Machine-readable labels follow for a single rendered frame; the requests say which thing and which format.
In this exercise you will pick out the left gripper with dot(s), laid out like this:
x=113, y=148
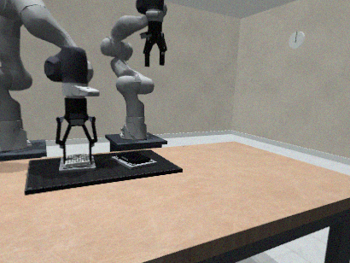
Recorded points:
x=158, y=38

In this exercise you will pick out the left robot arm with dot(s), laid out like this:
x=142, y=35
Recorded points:
x=130, y=82

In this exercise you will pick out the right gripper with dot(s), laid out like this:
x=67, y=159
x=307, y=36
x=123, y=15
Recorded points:
x=75, y=105

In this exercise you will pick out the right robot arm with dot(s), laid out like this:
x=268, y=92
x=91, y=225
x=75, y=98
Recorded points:
x=69, y=66

